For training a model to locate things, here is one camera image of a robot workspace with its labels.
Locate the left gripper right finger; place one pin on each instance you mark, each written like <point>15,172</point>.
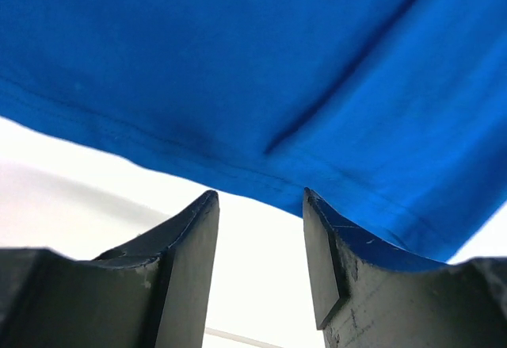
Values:
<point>367,292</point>

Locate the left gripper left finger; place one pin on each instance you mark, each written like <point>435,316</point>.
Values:
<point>151,291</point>

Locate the blue t-shirt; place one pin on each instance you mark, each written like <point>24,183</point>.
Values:
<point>393,110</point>

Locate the white plastic basket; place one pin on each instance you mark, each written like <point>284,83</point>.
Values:
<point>238,338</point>

